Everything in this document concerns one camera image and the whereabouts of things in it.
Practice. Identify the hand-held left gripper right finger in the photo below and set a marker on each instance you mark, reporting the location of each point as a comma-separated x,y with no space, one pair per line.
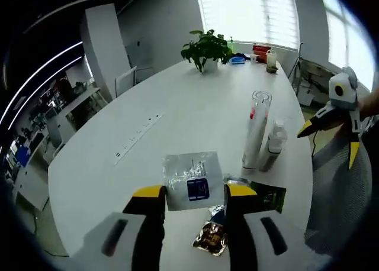
257,241

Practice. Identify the clear skincare sachet blue square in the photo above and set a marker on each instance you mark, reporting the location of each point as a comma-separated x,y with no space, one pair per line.
192,176

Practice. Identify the green cap bottle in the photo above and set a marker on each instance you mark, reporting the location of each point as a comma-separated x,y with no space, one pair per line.
231,44

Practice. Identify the grey mesh office chair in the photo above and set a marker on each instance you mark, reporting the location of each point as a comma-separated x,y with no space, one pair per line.
334,194

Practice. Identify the wide window with blinds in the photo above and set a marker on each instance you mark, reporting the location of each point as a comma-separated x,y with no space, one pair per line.
248,16

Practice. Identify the table power outlet strip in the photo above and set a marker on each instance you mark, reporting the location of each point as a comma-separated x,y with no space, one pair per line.
139,138

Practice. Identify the black green skincare mask packet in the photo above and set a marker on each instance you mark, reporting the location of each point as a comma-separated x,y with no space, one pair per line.
271,198

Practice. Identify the narrow window with blinds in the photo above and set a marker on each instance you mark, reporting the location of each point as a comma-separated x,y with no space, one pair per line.
346,31

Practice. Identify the potted green plant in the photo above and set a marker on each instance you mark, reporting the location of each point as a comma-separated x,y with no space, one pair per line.
207,50

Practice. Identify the white skincare tube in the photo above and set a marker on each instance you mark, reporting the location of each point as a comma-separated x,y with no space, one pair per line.
254,146

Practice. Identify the gold foil skincare sachet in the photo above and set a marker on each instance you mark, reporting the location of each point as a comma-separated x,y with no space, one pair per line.
210,238

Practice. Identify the person's right hand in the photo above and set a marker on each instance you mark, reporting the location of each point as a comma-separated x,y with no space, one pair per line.
370,103

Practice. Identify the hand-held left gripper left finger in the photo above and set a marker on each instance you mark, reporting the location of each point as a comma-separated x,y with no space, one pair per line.
112,241

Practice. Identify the clear drink cup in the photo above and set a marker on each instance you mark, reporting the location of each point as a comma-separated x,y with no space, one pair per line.
271,61

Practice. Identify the red box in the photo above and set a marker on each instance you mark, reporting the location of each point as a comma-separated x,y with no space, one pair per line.
260,51

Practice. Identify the small white skincare bottle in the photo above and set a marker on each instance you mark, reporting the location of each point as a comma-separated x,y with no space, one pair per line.
272,152

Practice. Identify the small blue box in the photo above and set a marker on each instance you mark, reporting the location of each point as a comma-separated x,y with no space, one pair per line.
237,59

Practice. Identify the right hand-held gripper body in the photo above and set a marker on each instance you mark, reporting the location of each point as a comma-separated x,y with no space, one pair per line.
345,96

